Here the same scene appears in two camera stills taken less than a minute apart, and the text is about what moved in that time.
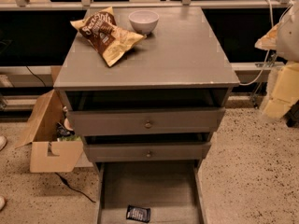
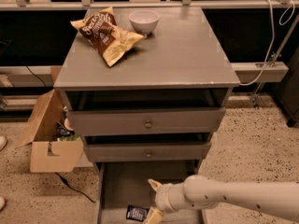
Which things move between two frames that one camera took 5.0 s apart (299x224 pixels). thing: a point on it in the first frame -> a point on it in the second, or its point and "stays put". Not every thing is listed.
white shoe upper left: x=3 y=142 stays put
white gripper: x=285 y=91 -> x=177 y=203
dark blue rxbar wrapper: x=138 y=213 stays put
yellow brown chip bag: x=111 y=40 stays put
